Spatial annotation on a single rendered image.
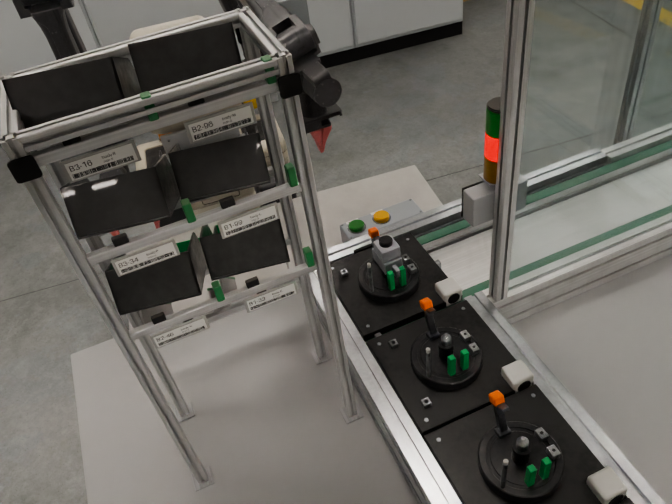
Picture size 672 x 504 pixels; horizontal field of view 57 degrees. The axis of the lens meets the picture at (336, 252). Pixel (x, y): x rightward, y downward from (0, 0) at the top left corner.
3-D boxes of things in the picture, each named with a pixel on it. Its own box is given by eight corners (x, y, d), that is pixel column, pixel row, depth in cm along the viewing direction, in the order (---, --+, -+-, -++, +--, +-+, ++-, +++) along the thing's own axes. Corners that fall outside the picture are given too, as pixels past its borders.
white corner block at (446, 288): (434, 295, 139) (434, 282, 136) (452, 287, 140) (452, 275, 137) (445, 308, 136) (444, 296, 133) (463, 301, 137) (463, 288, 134)
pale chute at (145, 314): (173, 321, 138) (168, 301, 138) (231, 306, 139) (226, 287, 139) (143, 330, 110) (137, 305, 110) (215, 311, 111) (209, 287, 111)
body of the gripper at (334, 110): (343, 117, 130) (338, 85, 125) (298, 132, 128) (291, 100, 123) (332, 105, 134) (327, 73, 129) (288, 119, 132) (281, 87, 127)
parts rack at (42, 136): (174, 409, 136) (-9, 75, 82) (326, 346, 144) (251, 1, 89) (195, 492, 121) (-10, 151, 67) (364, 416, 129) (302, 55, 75)
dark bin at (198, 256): (145, 262, 123) (134, 227, 121) (210, 246, 124) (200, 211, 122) (119, 315, 96) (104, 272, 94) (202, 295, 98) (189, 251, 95)
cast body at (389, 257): (372, 257, 139) (369, 234, 135) (390, 250, 140) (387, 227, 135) (389, 281, 133) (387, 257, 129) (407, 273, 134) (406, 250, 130)
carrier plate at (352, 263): (322, 272, 149) (321, 266, 147) (411, 237, 154) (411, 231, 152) (364, 342, 132) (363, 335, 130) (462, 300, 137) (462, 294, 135)
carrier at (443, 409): (367, 347, 131) (361, 307, 122) (466, 305, 136) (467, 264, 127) (422, 439, 114) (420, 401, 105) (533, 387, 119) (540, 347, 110)
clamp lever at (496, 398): (494, 428, 108) (487, 393, 106) (504, 424, 109) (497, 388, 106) (506, 440, 105) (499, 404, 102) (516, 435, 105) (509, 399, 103)
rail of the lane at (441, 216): (300, 289, 158) (293, 258, 151) (590, 176, 176) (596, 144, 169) (308, 303, 154) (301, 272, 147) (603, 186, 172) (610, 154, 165)
